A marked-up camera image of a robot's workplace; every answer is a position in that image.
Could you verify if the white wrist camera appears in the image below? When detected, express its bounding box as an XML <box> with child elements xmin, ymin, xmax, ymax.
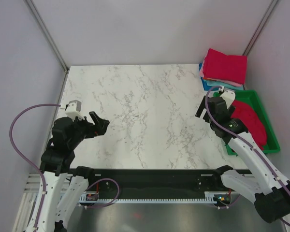
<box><xmin>220</xmin><ymin>90</ymin><xmax>235</xmax><ymax>109</ymax></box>
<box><xmin>65</xmin><ymin>100</ymin><xmax>85</xmax><ymax>121</ymax></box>

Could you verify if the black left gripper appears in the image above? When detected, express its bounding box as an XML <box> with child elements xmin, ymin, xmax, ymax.
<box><xmin>68</xmin><ymin>111</ymin><xmax>109</xmax><ymax>148</ymax></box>

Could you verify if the white slotted cable duct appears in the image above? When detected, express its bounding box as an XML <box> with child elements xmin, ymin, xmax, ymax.
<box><xmin>79</xmin><ymin>192</ymin><xmax>232</xmax><ymax>205</ymax></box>

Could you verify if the green plastic tray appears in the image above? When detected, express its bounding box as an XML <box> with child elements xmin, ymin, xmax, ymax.
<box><xmin>214</xmin><ymin>90</ymin><xmax>280</xmax><ymax>154</ymax></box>

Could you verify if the folded teal t shirt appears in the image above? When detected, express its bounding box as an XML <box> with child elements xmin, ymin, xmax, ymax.
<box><xmin>205</xmin><ymin>80</ymin><xmax>244</xmax><ymax>90</ymax></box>

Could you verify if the red t shirt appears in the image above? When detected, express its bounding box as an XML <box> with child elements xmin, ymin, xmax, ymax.
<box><xmin>203</xmin><ymin>48</ymin><xmax>247</xmax><ymax>85</ymax></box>
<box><xmin>231</xmin><ymin>100</ymin><xmax>267</xmax><ymax>150</ymax></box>

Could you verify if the left aluminium corner post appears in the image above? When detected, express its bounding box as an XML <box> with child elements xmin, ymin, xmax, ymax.
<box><xmin>24</xmin><ymin>0</ymin><xmax>69</xmax><ymax>73</ymax></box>

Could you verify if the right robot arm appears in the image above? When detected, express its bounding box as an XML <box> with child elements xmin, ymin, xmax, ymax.
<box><xmin>196</xmin><ymin>95</ymin><xmax>290</xmax><ymax>223</ymax></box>

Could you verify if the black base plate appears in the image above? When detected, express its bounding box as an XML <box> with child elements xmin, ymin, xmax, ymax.
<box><xmin>67</xmin><ymin>168</ymin><xmax>253</xmax><ymax>201</ymax></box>

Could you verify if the aluminium frame rail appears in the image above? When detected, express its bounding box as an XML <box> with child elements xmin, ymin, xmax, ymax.
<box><xmin>12</xmin><ymin>174</ymin><xmax>40</xmax><ymax>232</ymax></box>

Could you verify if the folded red t shirt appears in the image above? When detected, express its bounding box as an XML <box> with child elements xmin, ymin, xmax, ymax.
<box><xmin>203</xmin><ymin>48</ymin><xmax>247</xmax><ymax>85</ymax></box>

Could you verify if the aluminium corner post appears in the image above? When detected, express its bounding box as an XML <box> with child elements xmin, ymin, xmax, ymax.
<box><xmin>242</xmin><ymin>0</ymin><xmax>281</xmax><ymax>56</ymax></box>
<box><xmin>24</xmin><ymin>0</ymin><xmax>69</xmax><ymax>73</ymax></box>

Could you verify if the right aluminium corner post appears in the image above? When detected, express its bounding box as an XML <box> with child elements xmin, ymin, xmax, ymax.
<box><xmin>242</xmin><ymin>0</ymin><xmax>281</xmax><ymax>56</ymax></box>

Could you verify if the folded orange t shirt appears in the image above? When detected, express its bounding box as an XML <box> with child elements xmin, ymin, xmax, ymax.
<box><xmin>203</xmin><ymin>77</ymin><xmax>216</xmax><ymax>81</ymax></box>

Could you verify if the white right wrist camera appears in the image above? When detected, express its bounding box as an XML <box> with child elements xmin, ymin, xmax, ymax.
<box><xmin>220</xmin><ymin>90</ymin><xmax>235</xmax><ymax>109</ymax></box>

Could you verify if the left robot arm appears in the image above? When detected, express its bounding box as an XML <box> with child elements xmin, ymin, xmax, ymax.
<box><xmin>26</xmin><ymin>111</ymin><xmax>110</xmax><ymax>232</ymax></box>

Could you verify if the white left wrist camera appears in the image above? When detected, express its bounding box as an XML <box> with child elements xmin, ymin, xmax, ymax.
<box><xmin>65</xmin><ymin>100</ymin><xmax>85</xmax><ymax>121</ymax></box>

